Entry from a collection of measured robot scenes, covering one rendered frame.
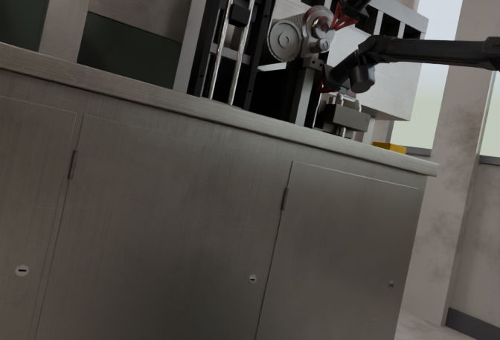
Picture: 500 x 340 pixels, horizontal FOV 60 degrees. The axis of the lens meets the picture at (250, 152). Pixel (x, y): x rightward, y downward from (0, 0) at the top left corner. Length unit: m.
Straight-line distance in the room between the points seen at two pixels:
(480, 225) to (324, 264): 2.09
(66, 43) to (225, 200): 0.56
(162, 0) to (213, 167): 0.77
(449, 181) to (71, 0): 2.61
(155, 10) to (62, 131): 0.79
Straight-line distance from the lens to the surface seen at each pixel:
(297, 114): 1.34
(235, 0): 1.19
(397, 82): 2.21
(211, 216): 0.97
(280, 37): 1.37
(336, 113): 1.45
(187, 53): 1.40
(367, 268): 1.31
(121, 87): 0.85
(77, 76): 0.84
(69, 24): 1.21
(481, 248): 3.18
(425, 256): 3.25
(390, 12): 2.20
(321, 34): 1.44
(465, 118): 3.24
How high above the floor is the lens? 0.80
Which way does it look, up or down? 1 degrees up
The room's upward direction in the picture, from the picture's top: 12 degrees clockwise
